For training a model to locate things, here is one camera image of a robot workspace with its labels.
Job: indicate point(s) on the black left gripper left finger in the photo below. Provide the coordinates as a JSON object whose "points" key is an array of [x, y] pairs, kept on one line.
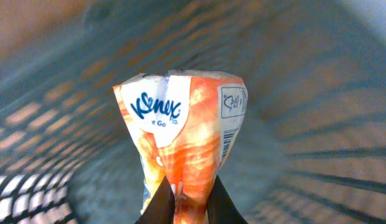
{"points": [[161, 208]]}

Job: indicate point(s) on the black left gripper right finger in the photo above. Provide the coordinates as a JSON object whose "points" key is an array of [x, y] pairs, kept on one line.
{"points": [[220, 208]]}

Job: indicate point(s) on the orange Kleenex tissue pack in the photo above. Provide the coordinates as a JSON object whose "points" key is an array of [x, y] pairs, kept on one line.
{"points": [[183, 124]]}

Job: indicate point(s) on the grey plastic mesh basket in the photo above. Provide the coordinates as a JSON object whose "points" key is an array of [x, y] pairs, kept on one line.
{"points": [[312, 148]]}

